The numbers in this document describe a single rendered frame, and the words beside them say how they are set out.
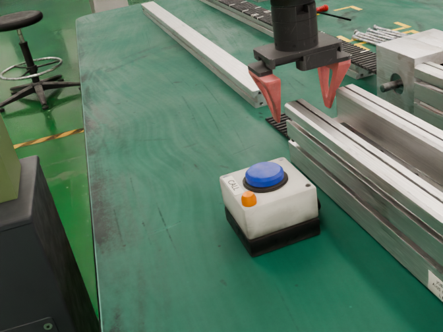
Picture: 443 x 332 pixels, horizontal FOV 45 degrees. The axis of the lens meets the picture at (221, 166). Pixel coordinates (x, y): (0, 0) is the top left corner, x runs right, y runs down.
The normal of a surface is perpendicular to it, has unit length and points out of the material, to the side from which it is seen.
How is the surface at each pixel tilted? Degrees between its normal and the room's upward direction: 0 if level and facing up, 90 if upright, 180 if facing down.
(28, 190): 0
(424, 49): 0
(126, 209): 0
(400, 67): 90
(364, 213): 90
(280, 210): 90
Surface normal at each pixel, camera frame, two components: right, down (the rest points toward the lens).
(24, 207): -0.16, -0.87
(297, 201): 0.32, 0.41
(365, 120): -0.94, 0.29
